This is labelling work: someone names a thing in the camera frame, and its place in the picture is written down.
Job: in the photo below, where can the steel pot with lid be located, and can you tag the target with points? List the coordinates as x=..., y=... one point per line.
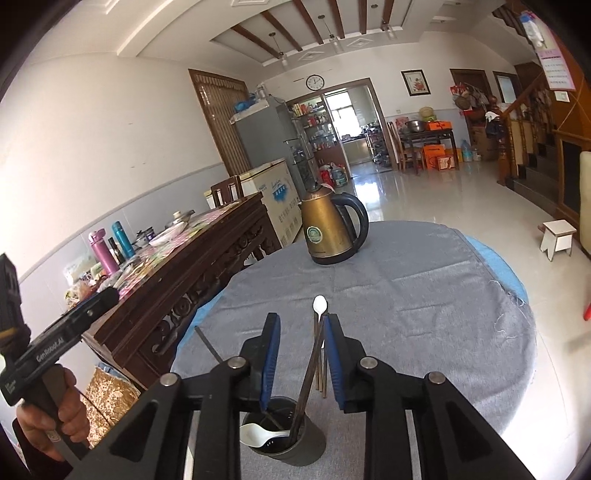
x=178, y=217

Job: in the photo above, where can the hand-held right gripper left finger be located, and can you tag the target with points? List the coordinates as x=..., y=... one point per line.
x=270, y=360

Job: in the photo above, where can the wooden stair railing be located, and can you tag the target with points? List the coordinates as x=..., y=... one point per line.
x=512, y=138

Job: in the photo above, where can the small steel pot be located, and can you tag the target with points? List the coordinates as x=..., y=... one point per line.
x=144, y=237

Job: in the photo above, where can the wall calendar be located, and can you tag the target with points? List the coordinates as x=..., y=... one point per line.
x=556, y=69

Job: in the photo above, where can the grey refrigerator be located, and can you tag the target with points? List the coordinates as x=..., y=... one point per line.
x=263, y=138

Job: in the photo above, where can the dark wooden side table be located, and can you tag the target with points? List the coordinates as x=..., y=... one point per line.
x=427, y=134

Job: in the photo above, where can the cream sofa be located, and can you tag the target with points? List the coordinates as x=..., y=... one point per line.
x=585, y=203

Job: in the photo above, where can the framed wall picture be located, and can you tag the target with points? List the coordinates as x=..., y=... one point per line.
x=412, y=83

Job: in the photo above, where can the white plastic spoon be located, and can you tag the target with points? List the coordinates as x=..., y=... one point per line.
x=320, y=303
x=258, y=434

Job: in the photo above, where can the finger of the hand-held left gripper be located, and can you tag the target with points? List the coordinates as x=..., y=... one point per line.
x=99, y=302

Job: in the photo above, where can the small white stool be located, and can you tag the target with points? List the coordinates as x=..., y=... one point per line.
x=558, y=228

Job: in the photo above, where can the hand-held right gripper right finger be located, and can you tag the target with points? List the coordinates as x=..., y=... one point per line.
x=334, y=364

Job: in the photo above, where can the dark wooden chair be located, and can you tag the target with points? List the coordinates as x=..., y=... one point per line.
x=226, y=182

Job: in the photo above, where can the round wall clock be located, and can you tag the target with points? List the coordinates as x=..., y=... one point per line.
x=315, y=82

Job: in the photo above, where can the teal insulated bottle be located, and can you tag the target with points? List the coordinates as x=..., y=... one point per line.
x=123, y=240

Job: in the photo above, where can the flat orange box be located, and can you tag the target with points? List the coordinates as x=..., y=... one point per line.
x=438, y=126

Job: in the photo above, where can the orange carton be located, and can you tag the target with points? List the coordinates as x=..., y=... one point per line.
x=434, y=152

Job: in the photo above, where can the white chest freezer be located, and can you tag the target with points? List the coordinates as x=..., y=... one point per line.
x=277, y=198

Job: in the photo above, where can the blue water jug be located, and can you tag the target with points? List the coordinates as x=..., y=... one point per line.
x=467, y=151
x=339, y=177

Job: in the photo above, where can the brass electric kettle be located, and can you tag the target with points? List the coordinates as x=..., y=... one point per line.
x=325, y=230

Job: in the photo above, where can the person's left hand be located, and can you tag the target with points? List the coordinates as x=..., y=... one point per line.
x=32, y=429

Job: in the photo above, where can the dark grey utensil holder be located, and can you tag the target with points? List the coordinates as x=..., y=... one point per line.
x=304, y=450

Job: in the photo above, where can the glass kitchen shelf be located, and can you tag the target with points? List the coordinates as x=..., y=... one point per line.
x=318, y=129

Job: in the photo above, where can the red plastic stool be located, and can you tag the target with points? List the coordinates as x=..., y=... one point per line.
x=588, y=311

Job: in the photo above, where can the carved wooden sideboard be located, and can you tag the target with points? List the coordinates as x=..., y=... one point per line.
x=184, y=277

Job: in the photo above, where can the pink checkered table mat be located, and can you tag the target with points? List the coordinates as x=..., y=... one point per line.
x=152, y=258

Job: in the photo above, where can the wooden door with bamboo blind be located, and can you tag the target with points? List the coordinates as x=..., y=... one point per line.
x=217, y=124

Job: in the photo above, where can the metal bowl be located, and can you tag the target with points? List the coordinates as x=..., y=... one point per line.
x=414, y=126

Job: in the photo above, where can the pink insulated bottle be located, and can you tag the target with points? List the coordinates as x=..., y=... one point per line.
x=104, y=256

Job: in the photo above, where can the grey tablecloth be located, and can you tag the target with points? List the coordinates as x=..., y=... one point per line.
x=415, y=323

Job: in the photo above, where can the glass pendant lamp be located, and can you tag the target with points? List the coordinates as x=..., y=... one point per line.
x=337, y=44
x=281, y=60
x=389, y=30

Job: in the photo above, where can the blue table cover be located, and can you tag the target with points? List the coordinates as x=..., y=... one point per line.
x=503, y=272

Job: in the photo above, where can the gold patterned cloth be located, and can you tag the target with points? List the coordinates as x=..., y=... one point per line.
x=111, y=397

